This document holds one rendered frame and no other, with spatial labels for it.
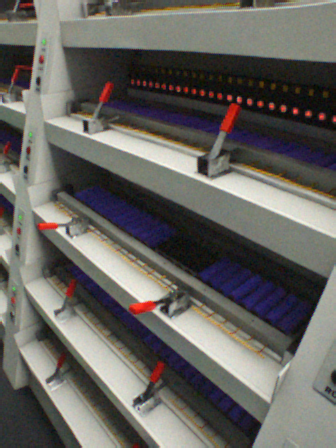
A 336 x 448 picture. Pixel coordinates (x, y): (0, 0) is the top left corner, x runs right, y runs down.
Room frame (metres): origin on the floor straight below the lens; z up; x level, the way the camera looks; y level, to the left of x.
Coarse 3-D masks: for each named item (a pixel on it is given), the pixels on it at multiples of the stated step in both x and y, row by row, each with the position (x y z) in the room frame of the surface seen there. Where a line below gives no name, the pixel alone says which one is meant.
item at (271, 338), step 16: (64, 192) 0.72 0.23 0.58; (80, 208) 0.65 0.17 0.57; (96, 224) 0.60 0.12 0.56; (112, 224) 0.59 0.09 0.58; (112, 240) 0.57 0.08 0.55; (128, 240) 0.54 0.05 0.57; (144, 256) 0.51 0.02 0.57; (160, 256) 0.50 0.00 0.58; (144, 272) 0.49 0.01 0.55; (160, 272) 0.49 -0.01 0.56; (176, 272) 0.47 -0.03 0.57; (192, 288) 0.44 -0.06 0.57; (208, 288) 0.44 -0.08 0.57; (208, 304) 0.42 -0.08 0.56; (224, 304) 0.40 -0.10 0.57; (240, 320) 0.38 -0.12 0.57; (256, 320) 0.38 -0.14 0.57; (256, 336) 0.36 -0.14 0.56; (272, 336) 0.35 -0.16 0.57; (256, 352) 0.34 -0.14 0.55
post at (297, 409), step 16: (320, 304) 0.28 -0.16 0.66; (320, 320) 0.28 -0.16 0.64; (304, 336) 0.28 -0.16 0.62; (320, 336) 0.28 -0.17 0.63; (304, 352) 0.28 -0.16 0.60; (320, 352) 0.27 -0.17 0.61; (288, 368) 0.29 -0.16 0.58; (304, 368) 0.28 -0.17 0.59; (320, 368) 0.27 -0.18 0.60; (288, 384) 0.28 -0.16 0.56; (304, 384) 0.27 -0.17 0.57; (288, 400) 0.28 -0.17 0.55; (304, 400) 0.27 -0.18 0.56; (320, 400) 0.26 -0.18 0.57; (272, 416) 0.28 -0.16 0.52; (288, 416) 0.27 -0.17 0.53; (304, 416) 0.26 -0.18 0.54; (320, 416) 0.26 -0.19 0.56; (272, 432) 0.28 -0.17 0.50; (288, 432) 0.27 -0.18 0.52; (304, 432) 0.26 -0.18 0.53; (320, 432) 0.25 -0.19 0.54
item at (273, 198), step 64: (128, 64) 0.79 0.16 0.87; (64, 128) 0.63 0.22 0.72; (128, 128) 0.59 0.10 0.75; (192, 128) 0.55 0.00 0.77; (256, 128) 0.54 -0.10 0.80; (320, 128) 0.49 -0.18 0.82; (192, 192) 0.42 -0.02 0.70; (256, 192) 0.38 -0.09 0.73; (320, 192) 0.36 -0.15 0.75; (320, 256) 0.30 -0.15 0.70
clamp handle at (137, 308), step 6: (174, 294) 0.41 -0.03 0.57; (162, 300) 0.41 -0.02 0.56; (168, 300) 0.41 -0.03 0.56; (174, 300) 0.41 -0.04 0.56; (132, 306) 0.37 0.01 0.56; (138, 306) 0.37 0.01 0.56; (144, 306) 0.38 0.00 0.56; (150, 306) 0.38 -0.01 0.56; (156, 306) 0.39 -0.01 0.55; (132, 312) 0.36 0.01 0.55; (138, 312) 0.37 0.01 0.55
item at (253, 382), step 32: (32, 192) 0.69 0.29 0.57; (96, 256) 0.54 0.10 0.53; (224, 256) 0.55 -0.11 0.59; (128, 288) 0.46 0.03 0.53; (160, 288) 0.46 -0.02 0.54; (160, 320) 0.41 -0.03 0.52; (192, 320) 0.40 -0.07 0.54; (192, 352) 0.37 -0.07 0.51; (224, 352) 0.35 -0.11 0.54; (288, 352) 0.33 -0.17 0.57; (224, 384) 0.33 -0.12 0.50; (256, 384) 0.31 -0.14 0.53; (256, 416) 0.30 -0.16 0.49
